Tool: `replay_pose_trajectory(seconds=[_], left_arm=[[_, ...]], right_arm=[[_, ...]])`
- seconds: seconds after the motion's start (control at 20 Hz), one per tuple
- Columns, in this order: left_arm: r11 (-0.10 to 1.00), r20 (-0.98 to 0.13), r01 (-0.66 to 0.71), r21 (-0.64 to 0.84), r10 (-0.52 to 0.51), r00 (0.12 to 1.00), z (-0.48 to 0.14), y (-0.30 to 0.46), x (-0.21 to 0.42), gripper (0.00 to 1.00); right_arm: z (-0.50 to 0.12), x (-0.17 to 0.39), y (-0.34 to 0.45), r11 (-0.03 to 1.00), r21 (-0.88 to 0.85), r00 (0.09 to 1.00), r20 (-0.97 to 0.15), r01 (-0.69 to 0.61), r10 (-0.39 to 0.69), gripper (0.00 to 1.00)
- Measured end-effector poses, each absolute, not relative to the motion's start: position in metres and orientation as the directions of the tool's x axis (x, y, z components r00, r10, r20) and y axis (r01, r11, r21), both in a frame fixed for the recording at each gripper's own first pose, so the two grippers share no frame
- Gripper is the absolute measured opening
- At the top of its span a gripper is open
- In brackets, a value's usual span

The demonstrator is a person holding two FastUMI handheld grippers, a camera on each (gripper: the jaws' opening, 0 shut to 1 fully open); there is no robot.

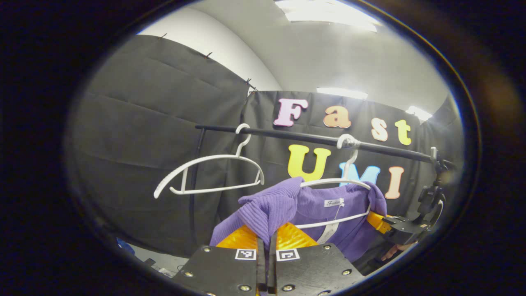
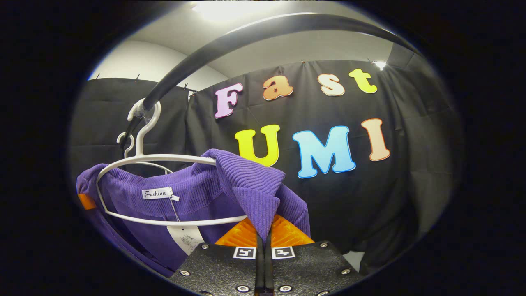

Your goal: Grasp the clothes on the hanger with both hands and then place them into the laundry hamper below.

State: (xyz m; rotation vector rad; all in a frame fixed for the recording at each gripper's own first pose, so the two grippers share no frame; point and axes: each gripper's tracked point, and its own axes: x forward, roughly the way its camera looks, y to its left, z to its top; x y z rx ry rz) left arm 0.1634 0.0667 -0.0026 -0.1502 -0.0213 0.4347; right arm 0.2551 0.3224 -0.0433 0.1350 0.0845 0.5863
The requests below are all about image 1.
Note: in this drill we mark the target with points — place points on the black metal clothes rack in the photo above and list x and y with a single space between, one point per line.
287 134

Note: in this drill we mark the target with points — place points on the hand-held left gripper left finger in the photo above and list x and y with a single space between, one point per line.
261 271

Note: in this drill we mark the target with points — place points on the purple ribbed jacket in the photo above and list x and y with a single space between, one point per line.
271 205

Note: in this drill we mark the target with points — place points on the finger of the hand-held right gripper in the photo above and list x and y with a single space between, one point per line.
378 223

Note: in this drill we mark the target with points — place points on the white plastic clothes hanger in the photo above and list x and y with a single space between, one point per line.
333 181
222 156

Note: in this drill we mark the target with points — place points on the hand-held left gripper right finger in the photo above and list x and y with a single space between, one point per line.
272 271

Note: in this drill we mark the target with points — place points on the blue object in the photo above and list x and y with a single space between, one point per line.
125 246

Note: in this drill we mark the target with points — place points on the black backdrop cloth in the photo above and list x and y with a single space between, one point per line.
144 123

